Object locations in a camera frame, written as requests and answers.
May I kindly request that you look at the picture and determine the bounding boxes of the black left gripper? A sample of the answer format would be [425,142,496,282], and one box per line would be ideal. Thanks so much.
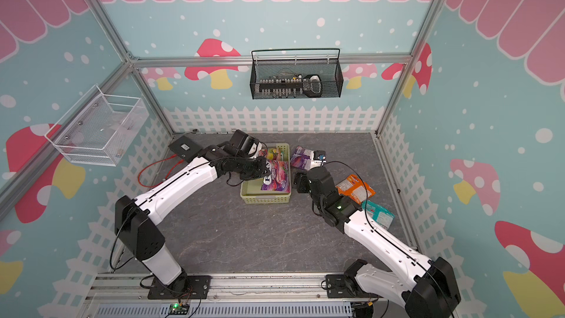
[235,153,270,180]

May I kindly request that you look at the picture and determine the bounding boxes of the purple candy bag back side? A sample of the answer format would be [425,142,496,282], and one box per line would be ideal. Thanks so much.
[290,146,319,171]

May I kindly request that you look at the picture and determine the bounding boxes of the purple Fox's berries bag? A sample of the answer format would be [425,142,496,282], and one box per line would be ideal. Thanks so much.
[261,160,291,193]

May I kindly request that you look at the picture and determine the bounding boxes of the green plastic basket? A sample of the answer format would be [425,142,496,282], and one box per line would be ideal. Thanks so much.
[240,143,291,204]

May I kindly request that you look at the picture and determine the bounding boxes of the yellow Fox's fruits bag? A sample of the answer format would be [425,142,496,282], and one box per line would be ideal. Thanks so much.
[266,146,288,162]

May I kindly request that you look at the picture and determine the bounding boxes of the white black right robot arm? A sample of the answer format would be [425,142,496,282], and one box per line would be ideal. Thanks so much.
[294,166,461,317]

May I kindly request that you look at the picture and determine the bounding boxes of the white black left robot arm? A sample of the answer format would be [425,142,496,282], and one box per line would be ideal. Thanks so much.
[115,139,270,288]

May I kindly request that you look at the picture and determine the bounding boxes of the orange candy bag right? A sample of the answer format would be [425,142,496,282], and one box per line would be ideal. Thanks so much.
[336,175,375,204]

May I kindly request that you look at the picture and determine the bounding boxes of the black network box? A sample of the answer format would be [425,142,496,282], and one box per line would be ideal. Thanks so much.
[169,135,202,163]

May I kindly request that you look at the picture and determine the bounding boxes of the teal candy bag right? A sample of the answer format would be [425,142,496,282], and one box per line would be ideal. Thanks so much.
[362,200,395,230]

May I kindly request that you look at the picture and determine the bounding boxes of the green lit circuit board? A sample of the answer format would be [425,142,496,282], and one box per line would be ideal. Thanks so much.
[167,303,191,317]

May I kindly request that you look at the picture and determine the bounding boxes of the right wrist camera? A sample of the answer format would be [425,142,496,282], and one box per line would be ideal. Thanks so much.
[306,150,327,169]

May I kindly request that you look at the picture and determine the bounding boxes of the red cable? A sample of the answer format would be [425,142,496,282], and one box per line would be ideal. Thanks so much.
[137,153,186,188]

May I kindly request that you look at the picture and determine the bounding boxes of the black wire wall basket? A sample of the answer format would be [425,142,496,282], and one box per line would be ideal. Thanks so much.
[250,48,344,100]

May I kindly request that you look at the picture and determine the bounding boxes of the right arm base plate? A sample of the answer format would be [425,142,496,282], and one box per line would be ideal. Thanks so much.
[320,274,380,300]

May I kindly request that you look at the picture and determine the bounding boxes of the aluminium front rail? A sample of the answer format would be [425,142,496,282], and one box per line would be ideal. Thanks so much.
[86,267,408,303]

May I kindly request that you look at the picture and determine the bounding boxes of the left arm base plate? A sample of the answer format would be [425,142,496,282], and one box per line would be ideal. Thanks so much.
[147,273,212,300]

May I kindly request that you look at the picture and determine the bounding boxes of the white wire wall basket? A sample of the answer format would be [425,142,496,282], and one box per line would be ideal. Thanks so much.
[44,85,149,166]

